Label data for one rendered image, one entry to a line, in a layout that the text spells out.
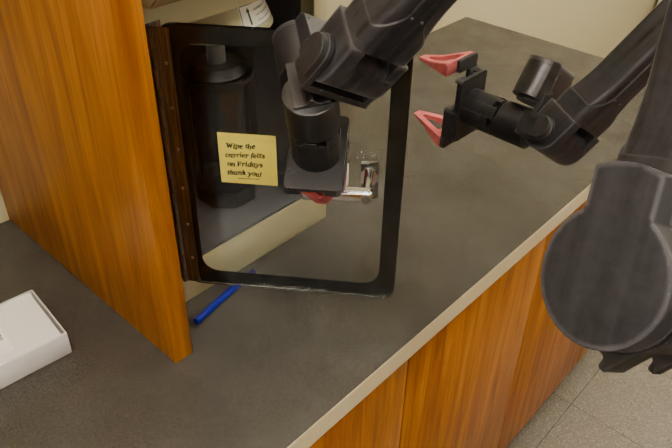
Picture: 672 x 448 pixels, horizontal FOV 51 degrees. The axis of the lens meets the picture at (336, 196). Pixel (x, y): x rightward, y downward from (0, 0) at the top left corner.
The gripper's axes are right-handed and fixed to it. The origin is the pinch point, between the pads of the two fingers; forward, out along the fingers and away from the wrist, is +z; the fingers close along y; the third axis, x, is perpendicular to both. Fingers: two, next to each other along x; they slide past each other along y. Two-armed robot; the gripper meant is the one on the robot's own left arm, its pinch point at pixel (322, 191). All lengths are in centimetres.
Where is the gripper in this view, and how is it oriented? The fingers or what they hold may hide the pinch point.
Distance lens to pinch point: 86.9
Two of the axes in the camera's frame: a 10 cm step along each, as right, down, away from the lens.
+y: -1.0, 8.6, -5.0
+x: 9.9, 0.6, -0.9
